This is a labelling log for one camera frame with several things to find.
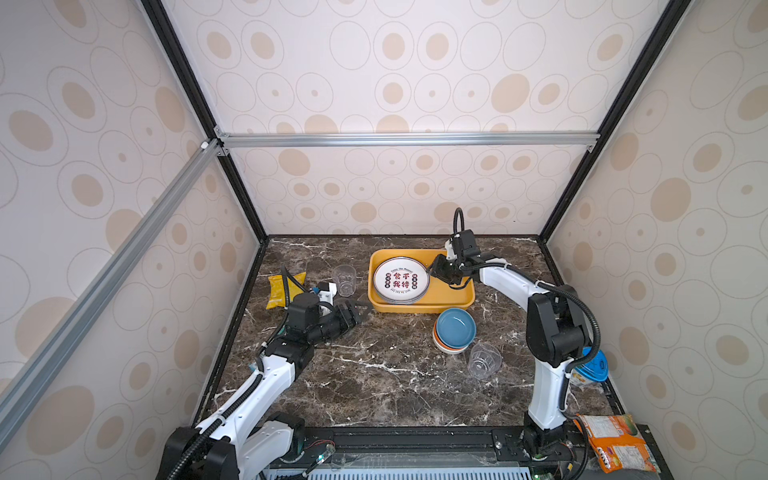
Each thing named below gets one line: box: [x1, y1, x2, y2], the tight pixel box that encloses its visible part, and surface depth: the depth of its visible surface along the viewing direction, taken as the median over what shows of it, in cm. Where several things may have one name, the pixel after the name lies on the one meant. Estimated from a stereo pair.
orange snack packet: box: [574, 414, 657, 474], surface depth 73 cm
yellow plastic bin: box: [368, 249, 476, 313], surface depth 101 cm
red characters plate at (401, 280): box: [373, 256, 431, 305], surface depth 105 cm
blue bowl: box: [436, 308, 477, 349], surface depth 87 cm
